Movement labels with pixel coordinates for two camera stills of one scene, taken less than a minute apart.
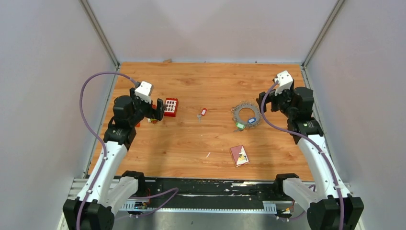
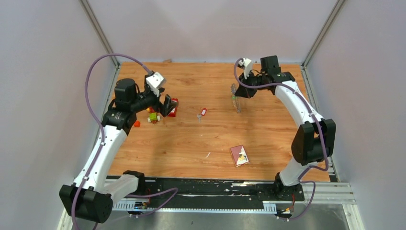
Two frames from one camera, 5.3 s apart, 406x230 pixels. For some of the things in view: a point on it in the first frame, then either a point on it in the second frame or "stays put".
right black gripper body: (281, 102) → (251, 80)
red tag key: (203, 113) stays put
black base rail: (208, 193) stays put
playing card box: (239, 155) stays put
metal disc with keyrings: (249, 104) → (234, 98)
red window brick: (171, 109) stays put
